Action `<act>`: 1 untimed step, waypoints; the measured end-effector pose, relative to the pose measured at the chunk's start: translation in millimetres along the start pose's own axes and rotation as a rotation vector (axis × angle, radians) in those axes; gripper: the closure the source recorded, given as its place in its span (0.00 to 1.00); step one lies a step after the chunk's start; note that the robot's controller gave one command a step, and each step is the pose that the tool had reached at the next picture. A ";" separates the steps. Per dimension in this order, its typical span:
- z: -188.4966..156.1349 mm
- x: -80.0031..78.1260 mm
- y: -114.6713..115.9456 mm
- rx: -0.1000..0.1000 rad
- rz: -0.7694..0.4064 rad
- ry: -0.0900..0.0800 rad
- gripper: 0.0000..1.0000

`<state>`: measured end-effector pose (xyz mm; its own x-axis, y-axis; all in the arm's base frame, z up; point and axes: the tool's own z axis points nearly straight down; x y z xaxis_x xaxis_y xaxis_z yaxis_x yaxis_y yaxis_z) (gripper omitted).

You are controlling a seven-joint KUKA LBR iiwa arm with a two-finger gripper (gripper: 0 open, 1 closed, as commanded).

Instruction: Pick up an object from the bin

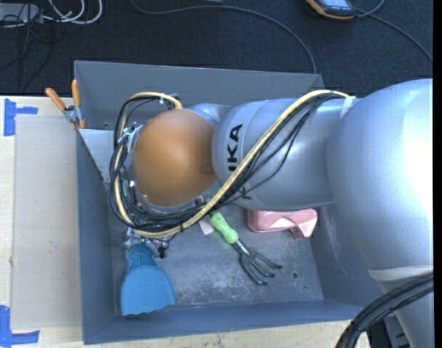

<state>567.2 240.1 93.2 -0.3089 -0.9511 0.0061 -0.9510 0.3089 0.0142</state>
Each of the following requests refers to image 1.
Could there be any pink plastic object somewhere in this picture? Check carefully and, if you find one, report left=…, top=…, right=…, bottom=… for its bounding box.
left=247, top=208, right=320, bottom=240

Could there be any blue plastic scoop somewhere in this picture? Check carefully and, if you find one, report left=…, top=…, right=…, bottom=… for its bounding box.
left=120, top=243, right=178, bottom=317

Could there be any grey metal bin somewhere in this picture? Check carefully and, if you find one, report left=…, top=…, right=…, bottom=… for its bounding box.
left=72, top=60, right=385, bottom=346

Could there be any pale cardboard board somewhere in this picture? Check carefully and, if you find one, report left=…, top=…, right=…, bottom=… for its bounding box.
left=9, top=114, right=83, bottom=332

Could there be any green-handled garden fork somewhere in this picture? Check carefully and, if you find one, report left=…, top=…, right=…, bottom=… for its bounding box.
left=209, top=212, right=283, bottom=286

